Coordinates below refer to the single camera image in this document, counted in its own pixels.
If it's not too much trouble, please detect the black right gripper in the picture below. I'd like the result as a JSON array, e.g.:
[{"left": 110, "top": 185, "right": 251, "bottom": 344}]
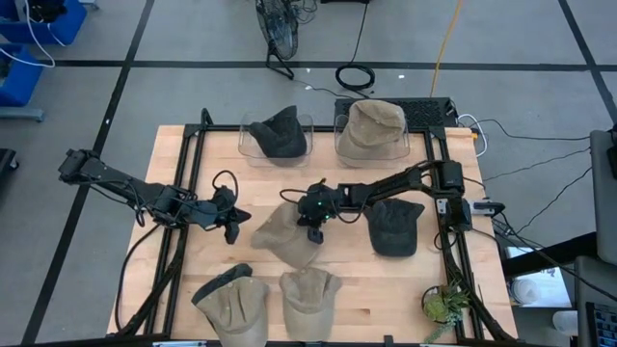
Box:
[{"left": 295, "top": 181, "right": 340, "bottom": 246}]

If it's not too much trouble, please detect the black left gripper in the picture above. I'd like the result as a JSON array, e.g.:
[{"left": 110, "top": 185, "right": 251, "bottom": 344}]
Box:
[{"left": 192, "top": 185, "right": 254, "bottom": 246}]

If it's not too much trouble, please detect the beige baseball cap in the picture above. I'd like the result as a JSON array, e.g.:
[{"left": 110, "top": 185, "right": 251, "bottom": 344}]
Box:
[
  {"left": 335, "top": 98, "right": 409, "bottom": 163},
  {"left": 278, "top": 266, "right": 344, "bottom": 342},
  {"left": 194, "top": 275, "right": 270, "bottom": 347},
  {"left": 249, "top": 200, "right": 322, "bottom": 270}
]

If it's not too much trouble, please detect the clear plastic bin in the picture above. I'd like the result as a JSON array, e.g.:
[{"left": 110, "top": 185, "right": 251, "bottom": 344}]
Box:
[
  {"left": 237, "top": 112, "right": 315, "bottom": 169},
  {"left": 333, "top": 113, "right": 412, "bottom": 170}
]

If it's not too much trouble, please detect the potted green plant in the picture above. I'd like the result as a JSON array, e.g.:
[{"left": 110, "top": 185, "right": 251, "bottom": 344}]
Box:
[{"left": 420, "top": 280, "right": 472, "bottom": 345}]

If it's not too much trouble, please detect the black perforated computer case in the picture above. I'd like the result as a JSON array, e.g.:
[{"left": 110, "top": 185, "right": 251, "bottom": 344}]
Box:
[{"left": 333, "top": 96, "right": 458, "bottom": 130}]

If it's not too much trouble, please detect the black floor fan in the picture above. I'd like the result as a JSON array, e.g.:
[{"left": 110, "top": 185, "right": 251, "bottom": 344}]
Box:
[{"left": 254, "top": 0, "right": 301, "bottom": 81}]

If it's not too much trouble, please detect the black bar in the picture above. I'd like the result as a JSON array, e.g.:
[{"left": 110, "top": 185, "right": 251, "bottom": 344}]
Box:
[{"left": 500, "top": 230, "right": 599, "bottom": 280}]

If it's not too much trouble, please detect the black wheeled object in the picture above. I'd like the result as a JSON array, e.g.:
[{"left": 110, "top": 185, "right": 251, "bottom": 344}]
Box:
[{"left": 0, "top": 147, "right": 20, "bottom": 177}]

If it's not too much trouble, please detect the grey metal base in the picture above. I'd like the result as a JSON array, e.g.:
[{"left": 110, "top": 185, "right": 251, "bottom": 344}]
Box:
[{"left": 0, "top": 106, "right": 46, "bottom": 122}]

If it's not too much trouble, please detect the blue plastic cart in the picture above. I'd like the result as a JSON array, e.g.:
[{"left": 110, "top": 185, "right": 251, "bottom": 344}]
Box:
[
  {"left": 0, "top": 45, "right": 45, "bottom": 108},
  {"left": 0, "top": 0, "right": 89, "bottom": 47}
]

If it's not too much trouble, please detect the grey desk panel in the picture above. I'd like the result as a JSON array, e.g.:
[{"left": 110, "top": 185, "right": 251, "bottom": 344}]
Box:
[
  {"left": 589, "top": 128, "right": 617, "bottom": 267},
  {"left": 573, "top": 254, "right": 617, "bottom": 347}
]

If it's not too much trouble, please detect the black left wrist camera cable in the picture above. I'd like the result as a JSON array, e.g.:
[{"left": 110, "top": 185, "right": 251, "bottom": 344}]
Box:
[{"left": 211, "top": 169, "right": 241, "bottom": 203}]

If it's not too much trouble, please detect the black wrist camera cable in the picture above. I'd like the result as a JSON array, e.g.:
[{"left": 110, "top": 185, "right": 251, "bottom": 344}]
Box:
[
  {"left": 279, "top": 187, "right": 309, "bottom": 206},
  {"left": 211, "top": 169, "right": 241, "bottom": 203}
]

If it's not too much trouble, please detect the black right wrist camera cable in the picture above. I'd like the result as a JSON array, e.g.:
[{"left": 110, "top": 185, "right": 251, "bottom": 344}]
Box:
[{"left": 279, "top": 187, "right": 309, "bottom": 206}]

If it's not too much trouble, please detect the black aluminium table frame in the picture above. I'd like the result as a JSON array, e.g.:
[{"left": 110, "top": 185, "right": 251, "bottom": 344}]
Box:
[{"left": 18, "top": 106, "right": 522, "bottom": 347}]

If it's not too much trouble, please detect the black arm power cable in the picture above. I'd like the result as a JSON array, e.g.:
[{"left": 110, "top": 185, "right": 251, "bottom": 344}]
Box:
[{"left": 114, "top": 224, "right": 163, "bottom": 334}]

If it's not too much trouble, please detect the black coiled cable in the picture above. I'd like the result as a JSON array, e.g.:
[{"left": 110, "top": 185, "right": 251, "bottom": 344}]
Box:
[{"left": 334, "top": 0, "right": 377, "bottom": 93}]

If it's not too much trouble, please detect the white cable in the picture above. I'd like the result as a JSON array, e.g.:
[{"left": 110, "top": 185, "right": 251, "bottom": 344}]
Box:
[{"left": 456, "top": 112, "right": 490, "bottom": 159}]

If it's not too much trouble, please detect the black floor cable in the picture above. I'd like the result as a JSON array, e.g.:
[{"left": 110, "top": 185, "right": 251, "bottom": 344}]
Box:
[
  {"left": 469, "top": 118, "right": 592, "bottom": 143},
  {"left": 481, "top": 147, "right": 592, "bottom": 183},
  {"left": 515, "top": 166, "right": 594, "bottom": 235}
]

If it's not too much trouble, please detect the yellow floor cable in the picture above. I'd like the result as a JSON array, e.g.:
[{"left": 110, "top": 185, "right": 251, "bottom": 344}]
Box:
[{"left": 427, "top": 0, "right": 465, "bottom": 98}]

